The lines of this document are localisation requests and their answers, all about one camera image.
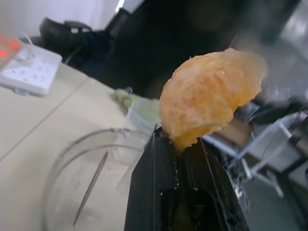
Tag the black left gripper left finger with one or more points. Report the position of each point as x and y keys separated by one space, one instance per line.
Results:
x=151 y=187

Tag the peeled orange segment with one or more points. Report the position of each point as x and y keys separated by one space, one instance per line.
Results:
x=204 y=96

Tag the grey metal frame cart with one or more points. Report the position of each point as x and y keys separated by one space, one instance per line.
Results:
x=272 y=149

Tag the black bag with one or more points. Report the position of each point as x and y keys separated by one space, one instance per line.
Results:
x=69 y=36

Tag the white power strip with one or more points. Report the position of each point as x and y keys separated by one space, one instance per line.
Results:
x=31 y=69

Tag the pale green cloth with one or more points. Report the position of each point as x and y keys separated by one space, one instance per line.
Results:
x=142 y=110

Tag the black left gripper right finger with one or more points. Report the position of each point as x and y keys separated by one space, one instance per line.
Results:
x=216 y=192

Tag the clear plastic blender jar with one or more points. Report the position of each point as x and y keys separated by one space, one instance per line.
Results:
x=72 y=173

